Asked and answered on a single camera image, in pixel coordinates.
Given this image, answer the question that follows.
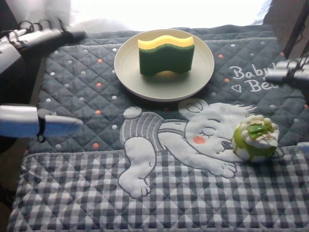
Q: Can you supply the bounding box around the cream round plate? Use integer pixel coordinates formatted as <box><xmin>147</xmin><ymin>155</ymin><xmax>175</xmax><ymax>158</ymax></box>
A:
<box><xmin>113</xmin><ymin>28</ymin><xmax>215</xmax><ymax>102</ymax></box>

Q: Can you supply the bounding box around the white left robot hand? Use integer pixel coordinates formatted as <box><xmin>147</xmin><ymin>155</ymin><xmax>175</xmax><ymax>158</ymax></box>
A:
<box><xmin>0</xmin><ymin>18</ymin><xmax>86</xmax><ymax>74</ymax></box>

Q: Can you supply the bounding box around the green and white toy cake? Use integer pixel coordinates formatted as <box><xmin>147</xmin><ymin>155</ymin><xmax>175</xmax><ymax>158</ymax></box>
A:
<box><xmin>231</xmin><ymin>115</ymin><xmax>281</xmax><ymax>163</ymax></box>

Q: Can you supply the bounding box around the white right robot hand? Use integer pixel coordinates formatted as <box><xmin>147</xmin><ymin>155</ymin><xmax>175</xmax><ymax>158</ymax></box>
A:
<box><xmin>265</xmin><ymin>56</ymin><xmax>309</xmax><ymax>86</ymax></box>

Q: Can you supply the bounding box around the grey quilt with bear print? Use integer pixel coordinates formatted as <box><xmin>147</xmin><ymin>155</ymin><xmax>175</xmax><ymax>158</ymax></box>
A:
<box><xmin>7</xmin><ymin>24</ymin><xmax>309</xmax><ymax>232</ymax></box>

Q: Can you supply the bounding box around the green and yellow sponge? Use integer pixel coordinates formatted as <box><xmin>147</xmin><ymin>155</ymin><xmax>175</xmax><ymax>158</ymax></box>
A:
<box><xmin>137</xmin><ymin>34</ymin><xmax>196</xmax><ymax>76</ymax></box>

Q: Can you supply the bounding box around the black pole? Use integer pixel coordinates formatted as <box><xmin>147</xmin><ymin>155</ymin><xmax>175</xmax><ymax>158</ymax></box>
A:
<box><xmin>283</xmin><ymin>0</ymin><xmax>309</xmax><ymax>58</ymax></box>

